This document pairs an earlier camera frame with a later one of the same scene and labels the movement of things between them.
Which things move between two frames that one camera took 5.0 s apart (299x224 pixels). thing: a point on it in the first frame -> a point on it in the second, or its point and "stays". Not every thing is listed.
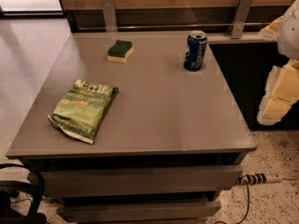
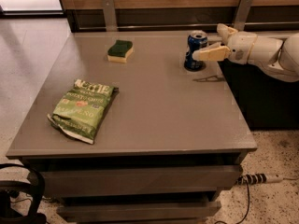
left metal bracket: [109, 15] stays
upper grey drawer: [73, 183] stays
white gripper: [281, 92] -> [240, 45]
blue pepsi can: [196, 45] stays
